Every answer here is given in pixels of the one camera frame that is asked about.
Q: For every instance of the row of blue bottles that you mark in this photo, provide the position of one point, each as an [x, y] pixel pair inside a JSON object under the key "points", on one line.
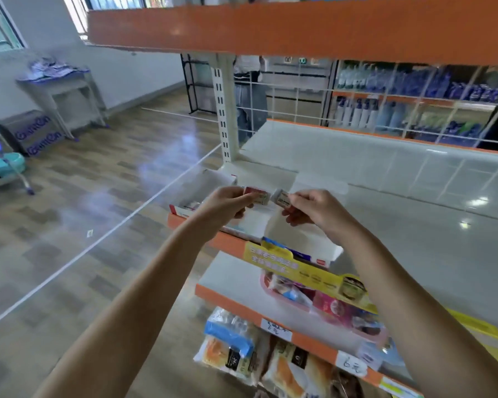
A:
{"points": [[423, 99]]}

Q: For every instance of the person's right forearm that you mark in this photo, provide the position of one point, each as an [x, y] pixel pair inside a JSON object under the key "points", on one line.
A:
{"points": [[423, 319]]}

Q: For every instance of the grey white small box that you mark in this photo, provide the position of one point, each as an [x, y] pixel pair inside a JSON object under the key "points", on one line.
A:
{"points": [[280, 197]]}

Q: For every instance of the blue orange snack packet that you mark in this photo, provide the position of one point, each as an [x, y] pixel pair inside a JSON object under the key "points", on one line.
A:
{"points": [[224, 340]]}

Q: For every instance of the person's left forearm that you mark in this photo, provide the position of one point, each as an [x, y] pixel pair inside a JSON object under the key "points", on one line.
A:
{"points": [[124, 319]]}

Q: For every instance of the person's left hand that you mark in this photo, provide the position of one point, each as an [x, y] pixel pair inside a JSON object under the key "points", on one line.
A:
{"points": [[220, 207]]}

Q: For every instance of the white orange metal shelf unit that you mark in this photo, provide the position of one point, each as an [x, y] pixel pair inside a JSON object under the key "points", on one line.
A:
{"points": [[415, 194]]}

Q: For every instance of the yellow price label strip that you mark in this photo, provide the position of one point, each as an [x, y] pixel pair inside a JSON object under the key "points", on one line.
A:
{"points": [[382, 298]]}

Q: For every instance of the blue white eraser box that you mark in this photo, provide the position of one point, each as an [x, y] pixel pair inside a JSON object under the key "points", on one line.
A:
{"points": [[303, 240]]}

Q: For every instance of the black metal rack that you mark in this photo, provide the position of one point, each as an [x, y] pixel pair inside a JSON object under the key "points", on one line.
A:
{"points": [[199, 87]]}

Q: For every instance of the large window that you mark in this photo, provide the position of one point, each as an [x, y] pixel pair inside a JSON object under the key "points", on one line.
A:
{"points": [[0, 25]]}

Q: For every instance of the paper scrap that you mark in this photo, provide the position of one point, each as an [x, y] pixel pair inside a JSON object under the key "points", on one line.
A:
{"points": [[90, 233]]}

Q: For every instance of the grey table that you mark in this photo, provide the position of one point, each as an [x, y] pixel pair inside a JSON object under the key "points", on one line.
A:
{"points": [[62, 91]]}

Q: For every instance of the red white small box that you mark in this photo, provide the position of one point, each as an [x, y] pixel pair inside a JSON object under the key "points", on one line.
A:
{"points": [[256, 194]]}

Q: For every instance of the red eraser display box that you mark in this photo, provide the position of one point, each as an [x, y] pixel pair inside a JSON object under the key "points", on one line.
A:
{"points": [[191, 194]]}

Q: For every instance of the person's right hand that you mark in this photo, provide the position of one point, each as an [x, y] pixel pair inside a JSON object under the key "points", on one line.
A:
{"points": [[324, 215]]}

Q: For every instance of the blue chair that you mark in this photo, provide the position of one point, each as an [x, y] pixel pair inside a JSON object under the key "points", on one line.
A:
{"points": [[0, 165]]}

